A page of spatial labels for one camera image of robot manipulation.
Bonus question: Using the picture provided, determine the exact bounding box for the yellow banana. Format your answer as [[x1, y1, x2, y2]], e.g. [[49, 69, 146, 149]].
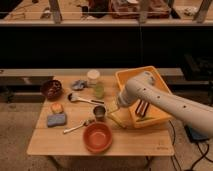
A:
[[107, 113, 127, 129]]

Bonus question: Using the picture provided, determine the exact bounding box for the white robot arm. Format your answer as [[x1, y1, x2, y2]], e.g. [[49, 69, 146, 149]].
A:
[[108, 71, 213, 137]]

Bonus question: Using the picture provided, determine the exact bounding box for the small metal cup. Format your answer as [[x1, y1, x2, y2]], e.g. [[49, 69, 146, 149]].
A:
[[93, 105, 106, 122]]

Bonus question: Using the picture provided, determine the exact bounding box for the green plastic cup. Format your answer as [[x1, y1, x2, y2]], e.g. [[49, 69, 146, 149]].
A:
[[93, 82, 104, 99]]

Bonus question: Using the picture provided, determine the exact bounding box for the dark brown striped block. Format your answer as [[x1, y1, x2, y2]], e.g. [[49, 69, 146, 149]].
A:
[[135, 100, 149, 117]]

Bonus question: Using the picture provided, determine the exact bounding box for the metal spoon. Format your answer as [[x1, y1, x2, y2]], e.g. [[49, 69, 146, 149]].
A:
[[63, 119, 95, 134]]

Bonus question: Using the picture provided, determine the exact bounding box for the orange bowl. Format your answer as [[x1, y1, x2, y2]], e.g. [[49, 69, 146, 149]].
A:
[[83, 122, 113, 154]]

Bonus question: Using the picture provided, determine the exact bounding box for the wooden table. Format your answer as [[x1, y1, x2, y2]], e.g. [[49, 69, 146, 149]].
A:
[[27, 76, 174, 156]]

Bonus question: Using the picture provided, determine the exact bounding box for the white lidded jar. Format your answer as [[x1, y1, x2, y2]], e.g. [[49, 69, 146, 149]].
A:
[[87, 69, 100, 86]]

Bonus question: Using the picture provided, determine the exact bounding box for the blue crumpled cloth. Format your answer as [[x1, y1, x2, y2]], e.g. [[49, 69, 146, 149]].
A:
[[71, 80, 87, 91]]

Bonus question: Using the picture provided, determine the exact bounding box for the yellow plastic bin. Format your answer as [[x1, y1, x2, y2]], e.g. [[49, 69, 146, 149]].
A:
[[115, 66, 171, 128]]

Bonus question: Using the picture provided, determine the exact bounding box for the orange yellow toy fruit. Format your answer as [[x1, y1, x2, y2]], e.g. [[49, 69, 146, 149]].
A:
[[51, 103, 63, 114]]

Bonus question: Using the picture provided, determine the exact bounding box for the blue sponge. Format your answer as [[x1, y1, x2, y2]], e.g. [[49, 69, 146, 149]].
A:
[[47, 113, 67, 127]]

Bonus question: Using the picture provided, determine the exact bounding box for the dark brown bowl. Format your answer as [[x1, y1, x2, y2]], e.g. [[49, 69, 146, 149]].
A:
[[40, 80, 62, 101]]

